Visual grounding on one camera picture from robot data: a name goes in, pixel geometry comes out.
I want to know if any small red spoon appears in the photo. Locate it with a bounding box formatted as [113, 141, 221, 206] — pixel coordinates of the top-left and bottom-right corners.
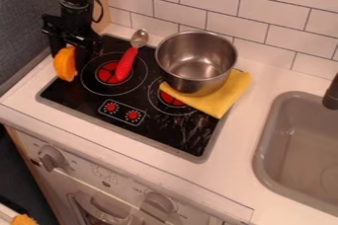
[113, 29, 151, 83]

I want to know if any silver pot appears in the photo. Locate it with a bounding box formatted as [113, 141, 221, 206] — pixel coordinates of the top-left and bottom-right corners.
[154, 31, 239, 98]

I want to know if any orange toy slice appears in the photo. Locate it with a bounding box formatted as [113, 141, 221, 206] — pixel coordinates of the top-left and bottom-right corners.
[51, 45, 80, 83]

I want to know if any tap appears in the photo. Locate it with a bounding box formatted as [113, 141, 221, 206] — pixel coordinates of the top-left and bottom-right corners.
[320, 72, 338, 112]

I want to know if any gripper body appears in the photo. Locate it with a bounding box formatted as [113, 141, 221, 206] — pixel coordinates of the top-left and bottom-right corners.
[41, 5, 104, 51]

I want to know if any yellow cloth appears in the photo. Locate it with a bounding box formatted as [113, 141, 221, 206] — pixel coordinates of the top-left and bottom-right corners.
[158, 68, 254, 120]

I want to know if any toy sink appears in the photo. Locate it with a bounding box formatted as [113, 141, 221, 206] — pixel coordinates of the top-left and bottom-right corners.
[252, 91, 338, 219]

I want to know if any toy stove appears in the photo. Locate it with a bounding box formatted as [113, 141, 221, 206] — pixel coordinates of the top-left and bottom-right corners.
[36, 33, 231, 165]

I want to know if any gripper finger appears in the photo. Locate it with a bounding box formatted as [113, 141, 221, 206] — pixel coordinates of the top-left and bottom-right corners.
[73, 42, 102, 73]
[45, 34, 69, 59]

